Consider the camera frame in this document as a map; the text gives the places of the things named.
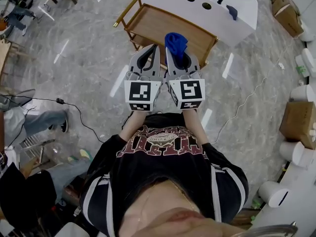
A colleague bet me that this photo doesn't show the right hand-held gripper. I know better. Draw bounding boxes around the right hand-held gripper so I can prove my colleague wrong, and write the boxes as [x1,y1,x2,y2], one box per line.
[164,47,206,110]

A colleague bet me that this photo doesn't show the dark hand shower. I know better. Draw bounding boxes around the dark hand shower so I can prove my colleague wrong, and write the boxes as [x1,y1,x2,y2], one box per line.
[226,4,238,21]

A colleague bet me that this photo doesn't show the person's eyeglasses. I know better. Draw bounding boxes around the person's eyeglasses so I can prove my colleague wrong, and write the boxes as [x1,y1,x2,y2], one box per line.
[229,221,299,237]

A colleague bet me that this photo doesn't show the person's left forearm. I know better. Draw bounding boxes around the person's left forearm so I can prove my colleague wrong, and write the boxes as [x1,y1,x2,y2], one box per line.
[119,110,147,143]

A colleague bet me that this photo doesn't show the black cable with adapter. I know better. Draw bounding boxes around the black cable with adapter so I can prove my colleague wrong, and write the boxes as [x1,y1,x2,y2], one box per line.
[0,95,106,143]

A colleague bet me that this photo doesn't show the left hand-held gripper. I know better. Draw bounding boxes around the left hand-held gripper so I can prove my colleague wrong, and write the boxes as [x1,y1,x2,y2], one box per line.
[124,44,163,112]

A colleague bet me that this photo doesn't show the white floor cable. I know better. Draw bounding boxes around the white floor cable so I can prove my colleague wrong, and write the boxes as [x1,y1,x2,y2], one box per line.
[209,37,296,144]

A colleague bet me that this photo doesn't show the person's right forearm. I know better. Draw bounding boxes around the person's right forearm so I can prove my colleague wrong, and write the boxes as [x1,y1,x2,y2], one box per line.
[182,109,211,146]

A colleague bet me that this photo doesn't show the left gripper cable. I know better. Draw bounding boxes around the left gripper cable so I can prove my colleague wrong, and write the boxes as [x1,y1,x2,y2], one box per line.
[121,111,135,131]

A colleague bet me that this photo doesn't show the wooden serving cart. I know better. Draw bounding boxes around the wooden serving cart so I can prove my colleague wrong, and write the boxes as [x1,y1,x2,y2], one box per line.
[113,0,219,70]

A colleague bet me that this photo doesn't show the light wooden table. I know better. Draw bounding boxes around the light wooden table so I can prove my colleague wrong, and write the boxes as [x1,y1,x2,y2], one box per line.
[0,39,25,83]

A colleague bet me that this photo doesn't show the blue cloth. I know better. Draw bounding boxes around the blue cloth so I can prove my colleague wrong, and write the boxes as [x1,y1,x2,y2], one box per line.
[164,32,189,62]

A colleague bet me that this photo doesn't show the person's chin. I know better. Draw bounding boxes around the person's chin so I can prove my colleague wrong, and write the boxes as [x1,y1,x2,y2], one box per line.
[120,179,250,237]

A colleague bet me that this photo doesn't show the thin gold necklace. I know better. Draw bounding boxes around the thin gold necklace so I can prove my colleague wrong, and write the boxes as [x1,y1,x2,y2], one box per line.
[172,183,197,211]

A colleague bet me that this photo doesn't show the closed cardboard box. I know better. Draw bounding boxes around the closed cardboard box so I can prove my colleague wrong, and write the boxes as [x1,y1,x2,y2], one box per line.
[279,101,316,150]

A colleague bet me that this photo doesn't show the person's black printed t-shirt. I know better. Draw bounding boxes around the person's black printed t-shirt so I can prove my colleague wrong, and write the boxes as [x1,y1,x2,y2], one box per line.
[80,112,249,232]

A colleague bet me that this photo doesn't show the white bathtub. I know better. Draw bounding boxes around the white bathtub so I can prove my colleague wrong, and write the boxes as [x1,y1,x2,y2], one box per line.
[137,0,259,46]

